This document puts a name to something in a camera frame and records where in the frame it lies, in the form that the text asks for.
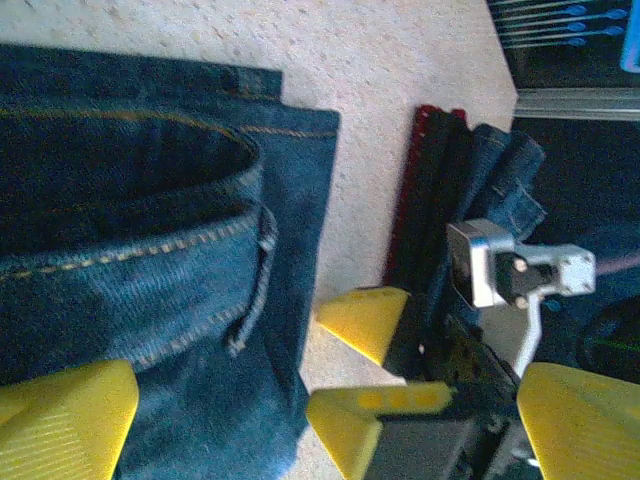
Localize aluminium frame post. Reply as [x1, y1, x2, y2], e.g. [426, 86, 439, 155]
[514, 88, 640, 122]

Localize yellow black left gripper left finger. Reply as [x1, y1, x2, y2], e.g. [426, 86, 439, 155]
[0, 360, 139, 480]

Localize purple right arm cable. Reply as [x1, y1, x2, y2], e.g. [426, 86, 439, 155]
[595, 253, 640, 277]

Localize dark denim skirt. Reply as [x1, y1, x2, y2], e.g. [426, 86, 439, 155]
[429, 122, 548, 326]
[0, 43, 342, 480]

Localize black skirt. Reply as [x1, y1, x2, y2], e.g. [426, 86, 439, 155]
[394, 110, 481, 321]

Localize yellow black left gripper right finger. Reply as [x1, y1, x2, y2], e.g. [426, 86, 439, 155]
[517, 363, 640, 480]

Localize red polka dot skirt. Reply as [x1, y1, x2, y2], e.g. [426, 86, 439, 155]
[382, 103, 469, 287]

